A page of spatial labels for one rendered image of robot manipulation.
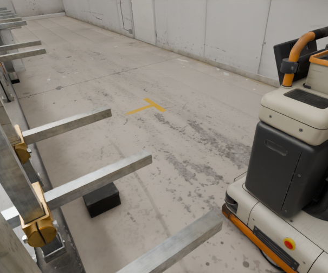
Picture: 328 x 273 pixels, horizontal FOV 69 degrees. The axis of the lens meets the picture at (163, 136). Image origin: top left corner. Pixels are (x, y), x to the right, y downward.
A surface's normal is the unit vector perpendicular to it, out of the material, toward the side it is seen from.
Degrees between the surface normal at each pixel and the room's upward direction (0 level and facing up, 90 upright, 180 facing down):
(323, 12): 90
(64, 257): 0
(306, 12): 90
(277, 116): 90
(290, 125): 90
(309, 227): 0
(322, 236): 0
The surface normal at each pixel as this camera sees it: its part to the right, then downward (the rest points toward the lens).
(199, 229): -0.05, -0.82
